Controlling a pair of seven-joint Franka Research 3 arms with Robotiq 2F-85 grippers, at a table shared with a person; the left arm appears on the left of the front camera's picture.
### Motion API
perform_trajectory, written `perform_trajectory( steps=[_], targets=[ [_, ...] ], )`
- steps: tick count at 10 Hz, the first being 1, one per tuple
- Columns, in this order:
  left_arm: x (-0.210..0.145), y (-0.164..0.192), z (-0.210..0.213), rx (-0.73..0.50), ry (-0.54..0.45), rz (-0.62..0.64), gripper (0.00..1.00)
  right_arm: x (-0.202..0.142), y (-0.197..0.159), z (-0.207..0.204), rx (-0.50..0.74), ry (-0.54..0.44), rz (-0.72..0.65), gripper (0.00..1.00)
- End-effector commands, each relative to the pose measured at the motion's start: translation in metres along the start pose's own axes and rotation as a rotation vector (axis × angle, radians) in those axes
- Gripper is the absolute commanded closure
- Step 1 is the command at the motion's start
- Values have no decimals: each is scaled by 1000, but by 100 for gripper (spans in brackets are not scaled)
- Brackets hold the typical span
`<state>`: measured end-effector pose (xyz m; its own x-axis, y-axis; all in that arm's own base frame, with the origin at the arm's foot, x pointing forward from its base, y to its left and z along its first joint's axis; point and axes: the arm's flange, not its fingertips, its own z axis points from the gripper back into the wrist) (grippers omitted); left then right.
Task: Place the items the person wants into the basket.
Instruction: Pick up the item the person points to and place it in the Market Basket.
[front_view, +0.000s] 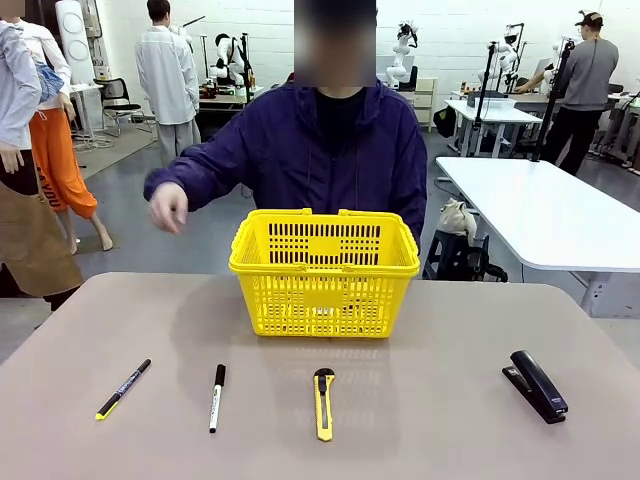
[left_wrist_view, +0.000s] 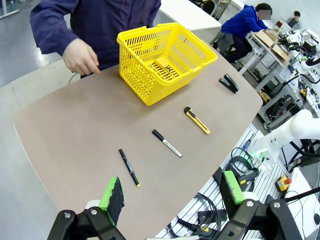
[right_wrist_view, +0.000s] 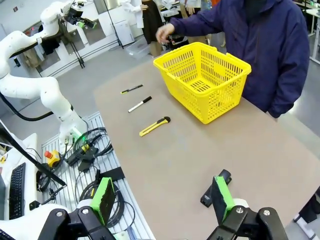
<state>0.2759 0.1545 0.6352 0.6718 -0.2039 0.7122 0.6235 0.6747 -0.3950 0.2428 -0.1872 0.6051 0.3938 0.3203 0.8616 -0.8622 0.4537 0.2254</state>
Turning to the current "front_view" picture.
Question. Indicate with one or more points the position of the black highlighter yellow tip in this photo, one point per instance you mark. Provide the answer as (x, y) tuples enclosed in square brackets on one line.
[(123, 388)]

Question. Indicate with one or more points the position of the white marker black cap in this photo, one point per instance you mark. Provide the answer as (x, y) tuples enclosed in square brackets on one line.
[(217, 400)]

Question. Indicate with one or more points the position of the person in white coat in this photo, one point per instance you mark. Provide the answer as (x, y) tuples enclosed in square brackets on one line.
[(165, 75)]

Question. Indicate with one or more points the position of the white tower air conditioner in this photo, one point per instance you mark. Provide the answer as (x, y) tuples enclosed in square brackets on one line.
[(75, 30)]

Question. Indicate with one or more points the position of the mannequin in orange pants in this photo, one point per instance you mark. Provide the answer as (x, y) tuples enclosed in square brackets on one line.
[(55, 160)]

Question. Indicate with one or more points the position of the small white table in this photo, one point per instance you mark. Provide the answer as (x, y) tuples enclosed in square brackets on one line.
[(500, 114)]

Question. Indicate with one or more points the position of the black bag on floor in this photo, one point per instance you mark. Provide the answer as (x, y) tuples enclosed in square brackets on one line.
[(445, 122)]

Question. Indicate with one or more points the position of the beige drawer cabinet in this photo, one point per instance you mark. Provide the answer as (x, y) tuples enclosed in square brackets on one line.
[(425, 105)]

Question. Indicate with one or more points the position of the person in purple jacket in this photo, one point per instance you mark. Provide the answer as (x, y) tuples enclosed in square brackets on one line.
[(325, 150)]

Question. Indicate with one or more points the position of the dark background work desk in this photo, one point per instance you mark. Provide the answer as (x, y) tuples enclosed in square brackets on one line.
[(220, 102)]

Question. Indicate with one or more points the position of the mannequin in striped blue shirt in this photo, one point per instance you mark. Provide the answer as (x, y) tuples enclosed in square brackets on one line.
[(15, 100)]

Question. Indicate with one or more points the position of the person in grey sweater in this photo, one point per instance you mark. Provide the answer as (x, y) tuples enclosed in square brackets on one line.
[(585, 80)]

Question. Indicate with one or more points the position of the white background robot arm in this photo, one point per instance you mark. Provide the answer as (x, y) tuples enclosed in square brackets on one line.
[(400, 55), (227, 55), (505, 55)]

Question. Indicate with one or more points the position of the person's right hand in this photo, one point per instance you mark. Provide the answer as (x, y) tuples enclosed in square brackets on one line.
[(169, 207)]

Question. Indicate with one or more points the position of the person's right forearm purple sleeve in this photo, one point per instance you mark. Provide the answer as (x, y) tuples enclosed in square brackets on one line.
[(195, 175)]

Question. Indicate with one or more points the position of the black stapler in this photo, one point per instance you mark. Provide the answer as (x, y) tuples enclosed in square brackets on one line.
[(537, 387)]

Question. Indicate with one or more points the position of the thin black tripod pole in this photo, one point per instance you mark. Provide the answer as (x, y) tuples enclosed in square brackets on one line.
[(484, 95)]

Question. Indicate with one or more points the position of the beige cloth bag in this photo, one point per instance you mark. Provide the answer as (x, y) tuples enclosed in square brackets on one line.
[(457, 220)]

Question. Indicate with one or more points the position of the yellow plastic shopping basket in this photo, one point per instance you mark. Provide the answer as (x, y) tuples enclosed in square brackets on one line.
[(325, 246)]

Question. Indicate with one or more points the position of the black office chair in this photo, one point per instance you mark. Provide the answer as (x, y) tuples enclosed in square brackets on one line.
[(117, 102)]

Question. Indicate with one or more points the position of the yellow utility knife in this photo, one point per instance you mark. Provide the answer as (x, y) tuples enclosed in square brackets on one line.
[(324, 420)]

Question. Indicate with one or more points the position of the large white table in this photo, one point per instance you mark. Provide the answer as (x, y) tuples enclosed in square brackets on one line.
[(525, 210)]

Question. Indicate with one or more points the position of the tall black tripod pole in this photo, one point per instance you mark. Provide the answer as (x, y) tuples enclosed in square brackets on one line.
[(552, 105)]

